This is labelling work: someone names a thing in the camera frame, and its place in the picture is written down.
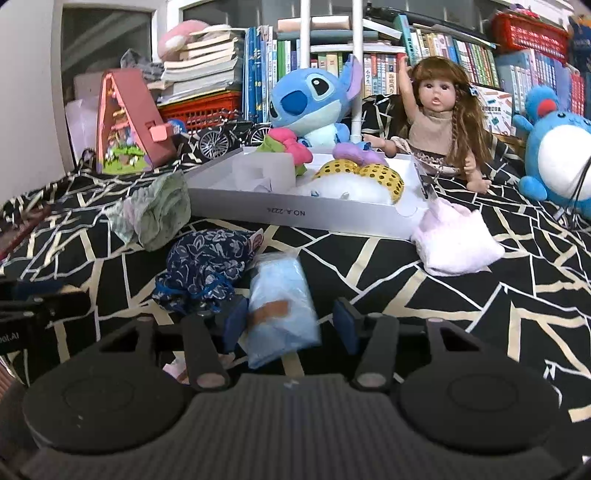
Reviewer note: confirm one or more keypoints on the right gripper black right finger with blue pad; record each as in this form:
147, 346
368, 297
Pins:
371, 342

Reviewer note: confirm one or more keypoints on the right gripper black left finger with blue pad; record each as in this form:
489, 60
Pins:
208, 334

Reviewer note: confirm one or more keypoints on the navy floral fabric pouch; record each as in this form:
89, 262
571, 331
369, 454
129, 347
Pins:
201, 267

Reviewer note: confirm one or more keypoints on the light blue packaged cloth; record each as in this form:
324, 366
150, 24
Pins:
282, 317

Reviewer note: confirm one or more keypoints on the pale pink soft cloth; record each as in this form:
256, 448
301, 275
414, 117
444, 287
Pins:
452, 240

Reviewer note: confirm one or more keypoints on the pale green fabric hat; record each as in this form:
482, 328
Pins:
152, 215

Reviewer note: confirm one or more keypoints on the purple fluffy plush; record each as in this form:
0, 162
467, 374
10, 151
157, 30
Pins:
361, 154

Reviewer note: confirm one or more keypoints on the green pink scrunchie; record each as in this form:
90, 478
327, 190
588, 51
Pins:
282, 140

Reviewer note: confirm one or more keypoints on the black white patterned blanket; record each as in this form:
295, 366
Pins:
533, 304

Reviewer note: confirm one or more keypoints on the white shallow cardboard box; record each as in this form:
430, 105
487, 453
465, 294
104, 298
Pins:
251, 186

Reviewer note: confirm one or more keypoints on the white plush with gold sequins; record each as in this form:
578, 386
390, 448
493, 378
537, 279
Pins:
343, 179

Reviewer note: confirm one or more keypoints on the pink toy house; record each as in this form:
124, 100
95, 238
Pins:
131, 135

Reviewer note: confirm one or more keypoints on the miniature black bicycle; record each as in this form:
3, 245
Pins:
215, 142

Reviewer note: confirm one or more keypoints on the brown haired baby doll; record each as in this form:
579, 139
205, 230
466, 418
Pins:
445, 122

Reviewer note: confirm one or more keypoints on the red plastic basket left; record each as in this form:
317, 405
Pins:
204, 111

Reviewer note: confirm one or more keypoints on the red plastic basket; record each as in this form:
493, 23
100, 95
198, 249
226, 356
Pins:
204, 111
513, 31

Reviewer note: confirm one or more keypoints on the blue Stitch plush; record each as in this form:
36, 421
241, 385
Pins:
312, 102

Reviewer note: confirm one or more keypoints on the blue round plush toy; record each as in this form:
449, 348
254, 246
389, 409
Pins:
557, 156

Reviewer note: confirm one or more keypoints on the grey crumpled cloth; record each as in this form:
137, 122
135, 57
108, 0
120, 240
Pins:
151, 71

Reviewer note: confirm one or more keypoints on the stack of white books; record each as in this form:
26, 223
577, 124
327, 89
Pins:
211, 61

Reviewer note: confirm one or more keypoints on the row of upright books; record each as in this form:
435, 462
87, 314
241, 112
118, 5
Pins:
503, 80

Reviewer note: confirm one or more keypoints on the pink mushroom plush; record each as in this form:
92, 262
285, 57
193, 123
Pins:
175, 38

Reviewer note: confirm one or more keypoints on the red plastic basket right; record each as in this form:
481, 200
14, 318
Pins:
513, 31

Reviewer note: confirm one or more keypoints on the blue cardboard box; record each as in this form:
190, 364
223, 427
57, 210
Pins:
580, 42

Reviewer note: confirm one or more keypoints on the white metal ladder frame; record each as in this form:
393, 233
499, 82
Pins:
330, 69

